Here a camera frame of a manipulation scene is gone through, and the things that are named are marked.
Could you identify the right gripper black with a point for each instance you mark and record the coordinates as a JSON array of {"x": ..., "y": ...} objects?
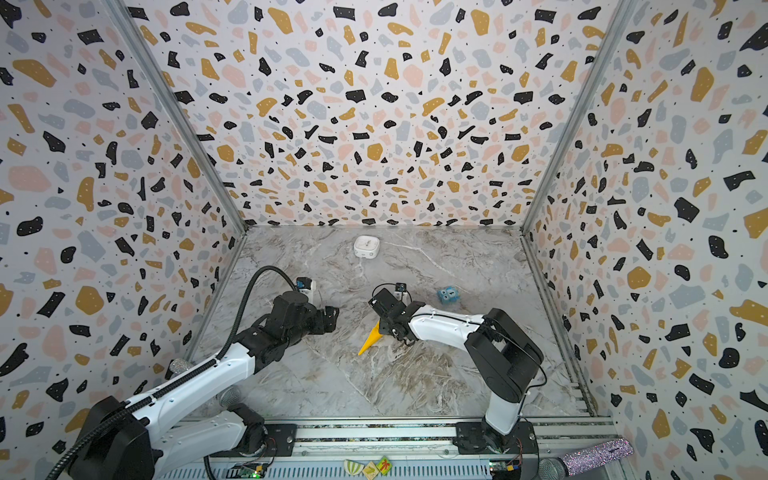
[{"x": 387, "y": 315}]

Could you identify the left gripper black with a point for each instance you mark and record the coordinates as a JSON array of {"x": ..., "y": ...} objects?
[{"x": 319, "y": 325}]

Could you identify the yellow square paper sheet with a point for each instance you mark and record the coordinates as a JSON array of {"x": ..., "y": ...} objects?
[{"x": 373, "y": 337}]

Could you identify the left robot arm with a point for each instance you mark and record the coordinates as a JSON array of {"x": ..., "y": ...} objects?
[{"x": 142, "y": 437}]

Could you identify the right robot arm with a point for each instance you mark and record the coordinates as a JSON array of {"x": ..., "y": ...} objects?
[{"x": 507, "y": 359}]

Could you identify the blue owl toy block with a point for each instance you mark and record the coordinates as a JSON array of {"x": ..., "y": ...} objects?
[{"x": 448, "y": 295}]

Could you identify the glitter microphone left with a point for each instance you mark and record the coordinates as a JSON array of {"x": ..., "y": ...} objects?
[{"x": 177, "y": 366}]

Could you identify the glitter microphone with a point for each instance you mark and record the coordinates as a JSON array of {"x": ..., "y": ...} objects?
[
  {"x": 177, "y": 366},
  {"x": 581, "y": 461}
]

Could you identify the glitter microphone right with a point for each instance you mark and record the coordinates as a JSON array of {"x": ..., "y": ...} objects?
[{"x": 581, "y": 461}]

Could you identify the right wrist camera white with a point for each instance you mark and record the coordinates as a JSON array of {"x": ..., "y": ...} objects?
[{"x": 401, "y": 292}]

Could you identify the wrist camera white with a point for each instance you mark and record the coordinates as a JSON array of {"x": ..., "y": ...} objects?
[
  {"x": 401, "y": 292},
  {"x": 308, "y": 287}
]

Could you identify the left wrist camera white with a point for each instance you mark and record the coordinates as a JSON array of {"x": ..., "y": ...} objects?
[{"x": 308, "y": 287}]

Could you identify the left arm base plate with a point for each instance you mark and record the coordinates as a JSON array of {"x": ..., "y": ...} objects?
[{"x": 264, "y": 442}]

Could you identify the aluminium rail frame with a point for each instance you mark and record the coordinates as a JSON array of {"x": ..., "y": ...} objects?
[{"x": 372, "y": 447}]

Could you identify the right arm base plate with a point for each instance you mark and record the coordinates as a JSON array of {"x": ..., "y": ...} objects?
[{"x": 479, "y": 438}]

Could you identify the colourful stickers on rail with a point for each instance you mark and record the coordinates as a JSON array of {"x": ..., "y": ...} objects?
[{"x": 370, "y": 470}]

